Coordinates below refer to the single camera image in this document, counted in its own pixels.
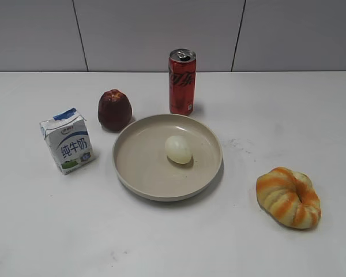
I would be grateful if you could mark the white peeled egg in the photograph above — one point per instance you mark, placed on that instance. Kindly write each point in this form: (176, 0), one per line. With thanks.
(177, 149)

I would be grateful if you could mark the white blue milk carton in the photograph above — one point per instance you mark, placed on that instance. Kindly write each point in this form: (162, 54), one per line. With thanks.
(67, 138)

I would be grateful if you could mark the beige round plate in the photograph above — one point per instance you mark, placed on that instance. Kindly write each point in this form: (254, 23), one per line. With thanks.
(142, 165)

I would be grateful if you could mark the red cola can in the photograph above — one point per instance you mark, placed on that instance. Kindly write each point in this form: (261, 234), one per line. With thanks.
(182, 73)

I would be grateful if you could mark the dark red apple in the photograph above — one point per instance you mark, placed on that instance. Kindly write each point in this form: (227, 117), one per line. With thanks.
(114, 110)

